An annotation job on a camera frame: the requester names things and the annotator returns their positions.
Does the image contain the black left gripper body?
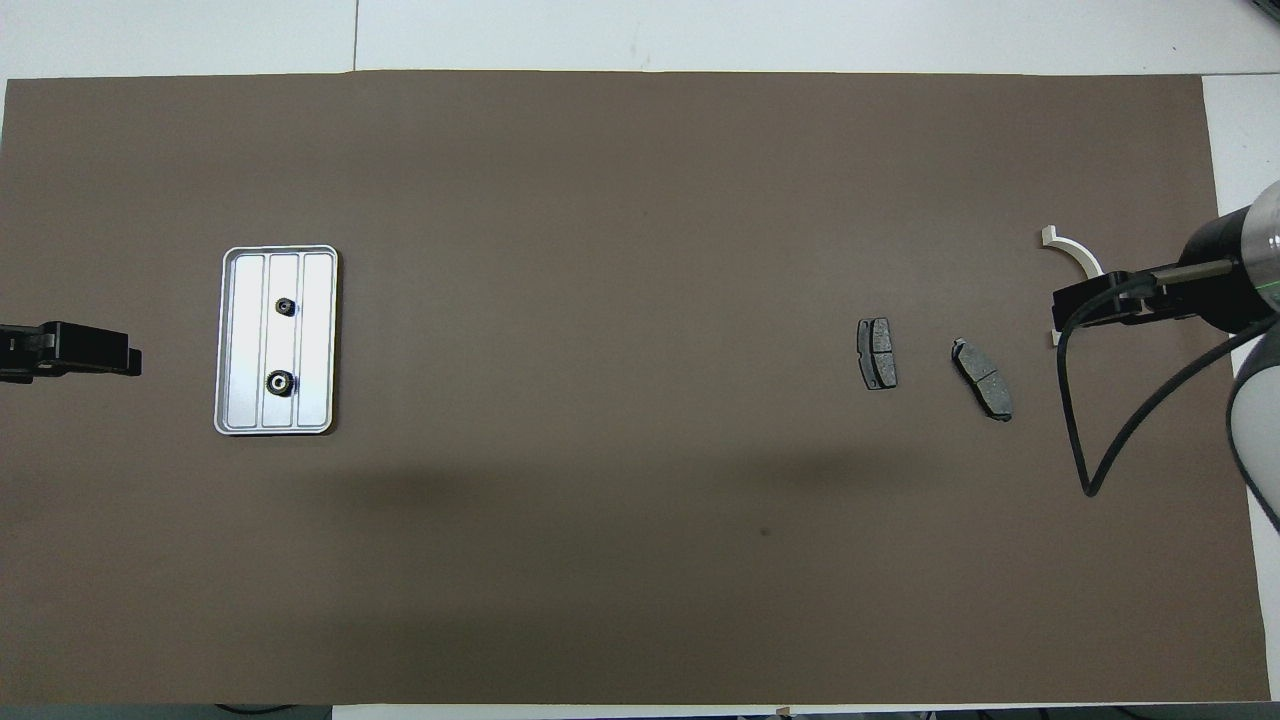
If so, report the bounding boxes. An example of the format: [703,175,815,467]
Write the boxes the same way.
[0,322,61,385]

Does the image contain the silver metal tray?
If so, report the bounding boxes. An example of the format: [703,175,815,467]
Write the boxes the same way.
[213,245,340,437]

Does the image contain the brown table mat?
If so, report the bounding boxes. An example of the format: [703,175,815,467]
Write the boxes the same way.
[0,70,1271,706]

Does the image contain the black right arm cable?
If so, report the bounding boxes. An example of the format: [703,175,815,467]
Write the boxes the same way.
[1058,262,1280,498]

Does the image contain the white semicircular bracket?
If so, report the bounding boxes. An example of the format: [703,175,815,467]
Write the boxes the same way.
[1040,226,1113,348]

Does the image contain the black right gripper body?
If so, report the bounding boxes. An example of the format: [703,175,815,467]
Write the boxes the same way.
[1105,266,1193,329]

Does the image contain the dark grey brake pad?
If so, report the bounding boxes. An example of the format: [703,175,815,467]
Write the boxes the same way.
[950,338,1014,423]
[857,317,899,392]

